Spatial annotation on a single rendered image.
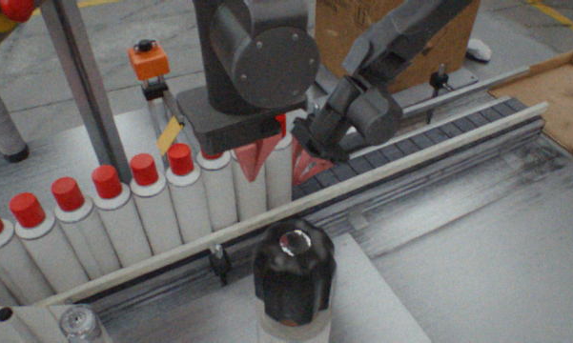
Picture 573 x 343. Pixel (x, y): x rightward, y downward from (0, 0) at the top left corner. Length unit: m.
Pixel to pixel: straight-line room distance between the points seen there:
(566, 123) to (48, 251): 1.10
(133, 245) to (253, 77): 0.50
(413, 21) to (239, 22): 0.45
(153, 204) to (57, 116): 2.05
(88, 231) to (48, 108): 2.13
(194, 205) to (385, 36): 0.38
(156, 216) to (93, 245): 0.10
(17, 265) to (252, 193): 0.35
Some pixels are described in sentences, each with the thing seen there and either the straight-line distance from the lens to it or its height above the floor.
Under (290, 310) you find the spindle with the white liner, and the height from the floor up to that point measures 1.12.
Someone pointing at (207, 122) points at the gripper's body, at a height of 1.29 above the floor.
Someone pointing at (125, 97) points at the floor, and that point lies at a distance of 2.74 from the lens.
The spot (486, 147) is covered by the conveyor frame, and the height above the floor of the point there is 0.87.
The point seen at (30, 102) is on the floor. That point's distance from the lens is 2.91.
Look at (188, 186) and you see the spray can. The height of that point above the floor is 1.04.
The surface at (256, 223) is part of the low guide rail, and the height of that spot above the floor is 0.91.
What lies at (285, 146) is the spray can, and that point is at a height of 1.04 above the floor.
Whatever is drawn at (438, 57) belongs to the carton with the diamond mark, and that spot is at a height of 0.91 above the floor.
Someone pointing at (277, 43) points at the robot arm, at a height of 1.39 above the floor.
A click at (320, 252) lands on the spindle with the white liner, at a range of 0.44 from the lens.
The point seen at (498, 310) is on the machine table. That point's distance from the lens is 0.88.
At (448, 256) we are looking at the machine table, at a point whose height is 0.83.
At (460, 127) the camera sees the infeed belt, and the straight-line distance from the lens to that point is 1.09.
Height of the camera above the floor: 1.54
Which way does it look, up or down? 46 degrees down
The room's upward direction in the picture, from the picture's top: straight up
